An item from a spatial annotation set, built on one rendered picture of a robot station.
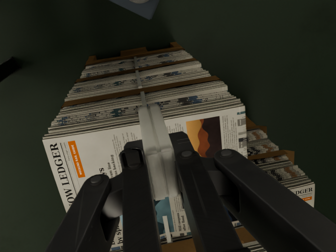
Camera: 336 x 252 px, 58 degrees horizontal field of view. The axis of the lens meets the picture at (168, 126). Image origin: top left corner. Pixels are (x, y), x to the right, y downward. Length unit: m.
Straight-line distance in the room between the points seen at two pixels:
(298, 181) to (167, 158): 0.94
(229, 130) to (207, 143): 0.05
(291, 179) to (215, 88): 0.52
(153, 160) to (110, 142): 0.41
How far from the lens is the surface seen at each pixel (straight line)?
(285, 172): 1.11
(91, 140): 0.56
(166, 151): 0.15
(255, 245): 0.68
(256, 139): 1.31
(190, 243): 0.69
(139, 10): 0.33
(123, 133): 0.55
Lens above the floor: 1.33
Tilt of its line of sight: 65 degrees down
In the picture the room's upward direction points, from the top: 161 degrees clockwise
